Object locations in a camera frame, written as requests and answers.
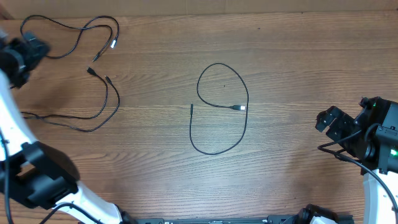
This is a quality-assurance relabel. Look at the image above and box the black USB cable long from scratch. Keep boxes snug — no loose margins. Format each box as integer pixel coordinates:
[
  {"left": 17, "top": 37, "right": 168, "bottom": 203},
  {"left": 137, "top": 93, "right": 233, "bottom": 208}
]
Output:
[{"left": 188, "top": 62, "right": 249, "bottom": 156}]

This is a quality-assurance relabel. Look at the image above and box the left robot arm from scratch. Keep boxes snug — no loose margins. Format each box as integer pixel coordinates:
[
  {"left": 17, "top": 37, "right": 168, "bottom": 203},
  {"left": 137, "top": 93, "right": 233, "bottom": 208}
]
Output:
[{"left": 1, "top": 33, "right": 135, "bottom": 223}]

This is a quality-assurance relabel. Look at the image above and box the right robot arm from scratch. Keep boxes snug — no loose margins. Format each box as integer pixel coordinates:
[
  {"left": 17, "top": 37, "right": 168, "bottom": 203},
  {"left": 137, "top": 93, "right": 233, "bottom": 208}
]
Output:
[{"left": 315, "top": 96, "right": 397, "bottom": 223}]

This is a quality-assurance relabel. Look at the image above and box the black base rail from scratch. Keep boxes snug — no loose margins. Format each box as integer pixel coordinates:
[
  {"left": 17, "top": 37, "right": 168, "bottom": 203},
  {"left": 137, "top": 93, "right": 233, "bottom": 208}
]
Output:
[{"left": 122, "top": 204, "right": 354, "bottom": 224}]

